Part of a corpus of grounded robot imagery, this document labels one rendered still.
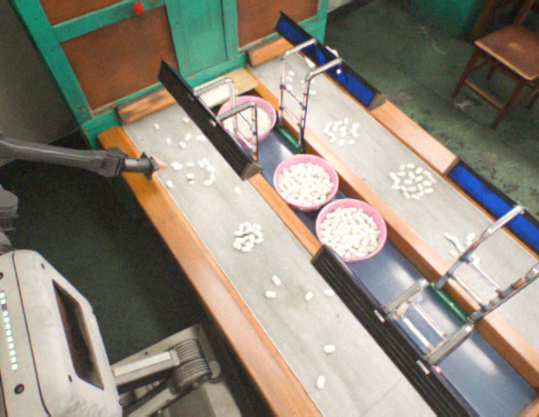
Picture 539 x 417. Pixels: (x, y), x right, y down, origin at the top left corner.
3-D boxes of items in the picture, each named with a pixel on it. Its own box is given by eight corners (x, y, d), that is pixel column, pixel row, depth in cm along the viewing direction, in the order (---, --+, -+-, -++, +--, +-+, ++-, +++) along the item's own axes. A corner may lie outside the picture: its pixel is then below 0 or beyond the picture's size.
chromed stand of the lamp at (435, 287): (468, 332, 146) (537, 282, 108) (425, 287, 155) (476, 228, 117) (502, 302, 152) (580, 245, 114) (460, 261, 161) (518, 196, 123)
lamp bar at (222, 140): (242, 182, 136) (242, 169, 129) (156, 78, 163) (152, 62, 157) (262, 172, 138) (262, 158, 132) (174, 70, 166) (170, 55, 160)
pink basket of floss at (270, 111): (269, 156, 189) (269, 142, 181) (212, 146, 192) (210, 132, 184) (280, 115, 203) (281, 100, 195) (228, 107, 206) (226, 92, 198)
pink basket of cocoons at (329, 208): (343, 282, 156) (347, 272, 148) (300, 232, 167) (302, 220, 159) (395, 247, 164) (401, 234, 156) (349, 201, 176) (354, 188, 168)
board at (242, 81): (200, 113, 191) (199, 111, 190) (184, 95, 198) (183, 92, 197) (259, 85, 202) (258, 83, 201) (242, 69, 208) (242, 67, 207)
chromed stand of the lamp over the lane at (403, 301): (385, 403, 133) (431, 375, 96) (344, 351, 142) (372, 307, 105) (426, 367, 139) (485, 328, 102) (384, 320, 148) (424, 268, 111)
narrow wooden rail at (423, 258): (535, 394, 137) (555, 388, 127) (237, 87, 217) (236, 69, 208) (545, 384, 138) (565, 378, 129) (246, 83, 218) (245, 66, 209)
